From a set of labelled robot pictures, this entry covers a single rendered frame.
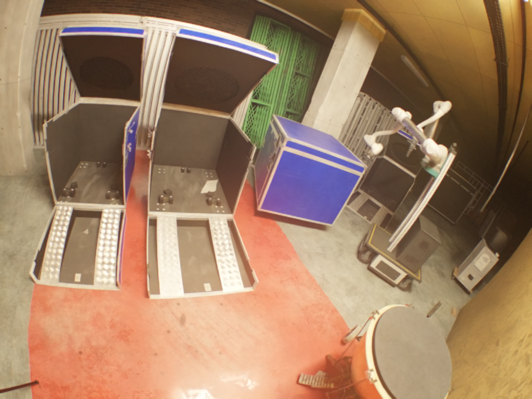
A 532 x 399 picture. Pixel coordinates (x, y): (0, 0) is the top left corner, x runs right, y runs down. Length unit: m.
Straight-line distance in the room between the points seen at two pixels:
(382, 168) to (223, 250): 4.53
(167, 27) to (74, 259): 3.07
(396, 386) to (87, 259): 2.18
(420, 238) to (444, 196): 5.82
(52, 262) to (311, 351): 2.21
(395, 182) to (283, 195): 3.72
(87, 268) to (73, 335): 0.58
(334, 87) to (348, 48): 0.70
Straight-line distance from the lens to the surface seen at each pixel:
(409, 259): 2.89
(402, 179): 5.62
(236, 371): 1.63
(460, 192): 8.64
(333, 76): 3.58
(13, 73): 3.22
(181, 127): 2.76
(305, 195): 2.51
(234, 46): 1.86
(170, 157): 2.91
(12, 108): 3.29
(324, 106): 3.57
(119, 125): 2.78
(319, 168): 2.39
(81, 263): 2.03
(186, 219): 2.19
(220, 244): 2.05
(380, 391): 1.10
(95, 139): 2.92
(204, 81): 2.35
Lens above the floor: 1.56
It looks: 30 degrees down
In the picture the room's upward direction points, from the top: 22 degrees clockwise
